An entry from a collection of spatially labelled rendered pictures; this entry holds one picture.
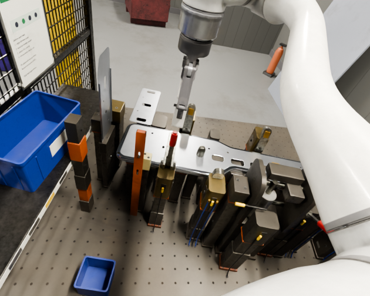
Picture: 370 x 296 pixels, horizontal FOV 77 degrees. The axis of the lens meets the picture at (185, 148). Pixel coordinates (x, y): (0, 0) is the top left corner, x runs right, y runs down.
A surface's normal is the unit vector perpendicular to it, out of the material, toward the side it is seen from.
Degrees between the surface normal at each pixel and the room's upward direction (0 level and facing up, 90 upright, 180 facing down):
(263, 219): 0
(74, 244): 0
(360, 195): 60
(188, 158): 0
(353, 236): 87
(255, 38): 90
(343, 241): 99
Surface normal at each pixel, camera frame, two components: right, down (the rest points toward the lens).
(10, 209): 0.20, -0.70
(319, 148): -0.83, -0.20
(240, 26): 0.06, 0.71
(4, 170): -0.18, 0.66
